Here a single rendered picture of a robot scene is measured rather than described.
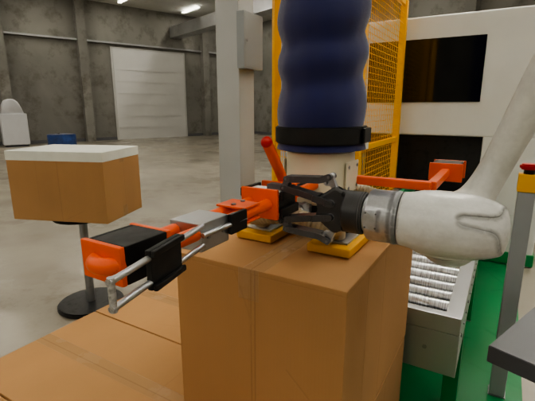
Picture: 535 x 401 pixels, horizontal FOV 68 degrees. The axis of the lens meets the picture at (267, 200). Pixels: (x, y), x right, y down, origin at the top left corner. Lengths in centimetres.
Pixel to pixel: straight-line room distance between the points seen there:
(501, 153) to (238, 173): 180
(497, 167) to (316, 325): 43
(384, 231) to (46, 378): 99
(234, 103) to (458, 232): 191
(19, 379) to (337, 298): 92
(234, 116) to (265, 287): 170
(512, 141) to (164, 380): 99
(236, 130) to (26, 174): 121
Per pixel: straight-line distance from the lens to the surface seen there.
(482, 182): 83
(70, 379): 129
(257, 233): 95
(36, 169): 259
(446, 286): 183
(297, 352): 83
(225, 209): 71
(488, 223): 65
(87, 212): 246
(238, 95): 238
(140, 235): 53
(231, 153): 243
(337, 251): 86
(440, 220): 64
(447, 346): 149
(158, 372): 124
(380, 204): 67
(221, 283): 86
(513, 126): 80
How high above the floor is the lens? 126
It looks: 13 degrees down
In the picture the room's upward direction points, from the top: straight up
